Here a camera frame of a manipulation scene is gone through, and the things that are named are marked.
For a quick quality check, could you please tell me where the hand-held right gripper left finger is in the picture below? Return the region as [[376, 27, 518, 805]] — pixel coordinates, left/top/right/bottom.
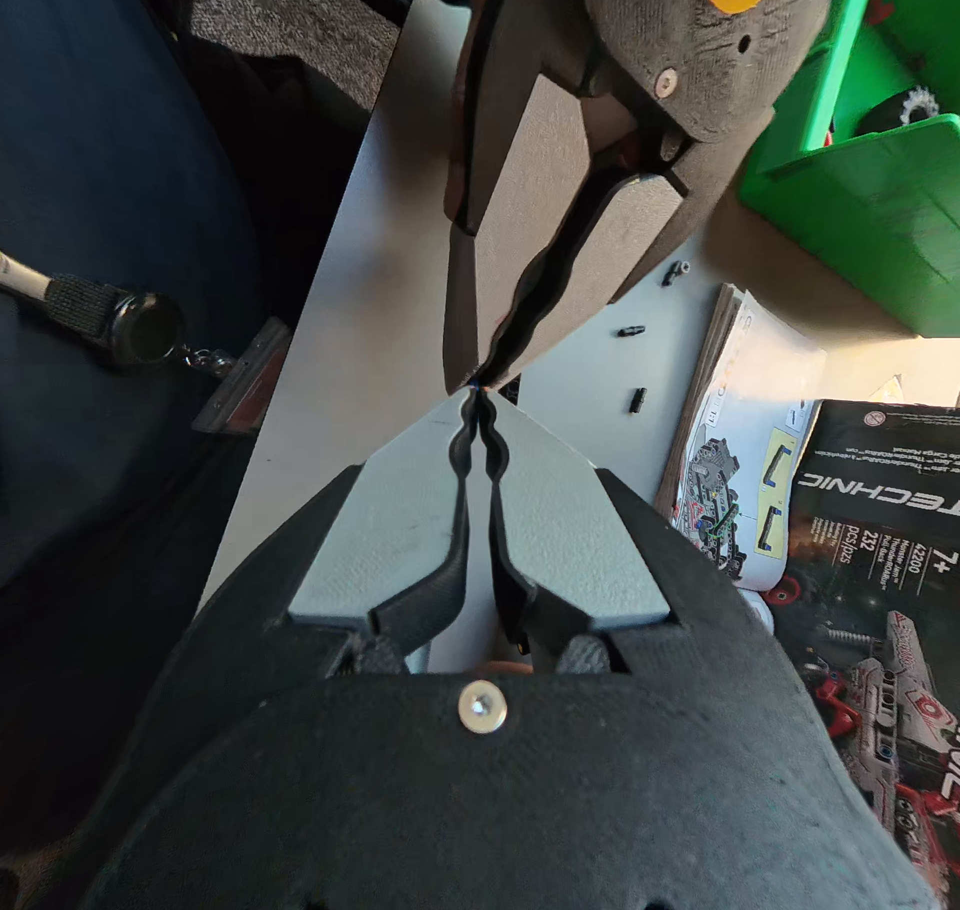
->
[[287, 389, 481, 664]]

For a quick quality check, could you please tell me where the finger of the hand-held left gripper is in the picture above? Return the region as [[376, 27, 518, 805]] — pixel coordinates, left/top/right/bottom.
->
[[442, 74, 595, 395], [483, 172, 690, 390]]

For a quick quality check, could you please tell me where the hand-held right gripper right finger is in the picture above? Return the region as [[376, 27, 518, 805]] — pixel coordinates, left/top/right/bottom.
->
[[478, 389, 672, 675]]

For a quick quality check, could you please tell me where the lego instruction booklet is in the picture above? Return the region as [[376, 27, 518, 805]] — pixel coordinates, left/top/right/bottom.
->
[[656, 282, 826, 592]]

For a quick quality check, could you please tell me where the black toothed lego wheel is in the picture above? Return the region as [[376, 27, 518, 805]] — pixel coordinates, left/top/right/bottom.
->
[[858, 85, 942, 136]]

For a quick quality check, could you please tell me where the black lego set box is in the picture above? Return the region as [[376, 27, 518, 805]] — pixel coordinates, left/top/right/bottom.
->
[[772, 399, 960, 910]]

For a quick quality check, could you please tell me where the person's left hand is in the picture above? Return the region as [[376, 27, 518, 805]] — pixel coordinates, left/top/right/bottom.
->
[[444, 0, 519, 225]]

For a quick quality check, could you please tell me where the badge card holder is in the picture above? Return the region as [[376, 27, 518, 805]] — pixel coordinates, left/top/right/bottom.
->
[[191, 318, 294, 433]]

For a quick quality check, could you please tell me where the green plastic bin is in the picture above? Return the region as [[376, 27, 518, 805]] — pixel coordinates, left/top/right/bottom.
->
[[737, 0, 960, 337]]

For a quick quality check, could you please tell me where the black badge reel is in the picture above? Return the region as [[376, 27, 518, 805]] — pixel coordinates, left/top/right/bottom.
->
[[45, 273, 237, 380]]

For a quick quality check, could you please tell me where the person's dark blue clothing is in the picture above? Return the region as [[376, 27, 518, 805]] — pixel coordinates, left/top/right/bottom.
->
[[0, 0, 376, 910]]

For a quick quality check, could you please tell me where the white lanyard strap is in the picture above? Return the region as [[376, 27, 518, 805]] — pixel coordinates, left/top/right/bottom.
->
[[0, 250, 54, 300]]

